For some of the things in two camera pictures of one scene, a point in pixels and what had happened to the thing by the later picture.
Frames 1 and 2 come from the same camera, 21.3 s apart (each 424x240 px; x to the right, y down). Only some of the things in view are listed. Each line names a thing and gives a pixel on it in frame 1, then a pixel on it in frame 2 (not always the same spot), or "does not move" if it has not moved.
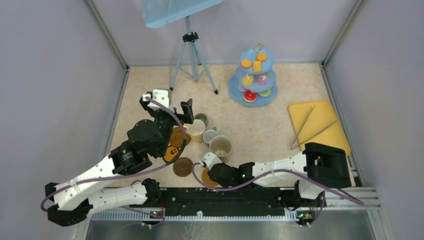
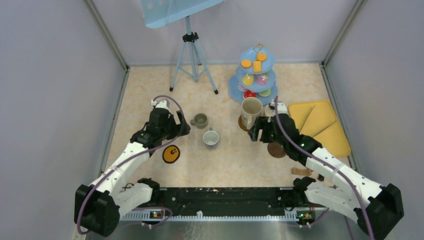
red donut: [249, 96] does not move
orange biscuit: [261, 56] does not move
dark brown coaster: [182, 167] -> [276, 150]
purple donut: [241, 88] does not move
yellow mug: [196, 130] -> [269, 111]
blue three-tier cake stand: [254, 85] does not move
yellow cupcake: [247, 79] does not move
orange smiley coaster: [171, 152] does not move
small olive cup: [201, 116] does not move
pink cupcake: [262, 79] does not move
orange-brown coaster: [206, 179] -> [241, 125]
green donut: [265, 93] does not move
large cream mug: [220, 145] -> [251, 108]
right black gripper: [225, 185] -> [261, 122]
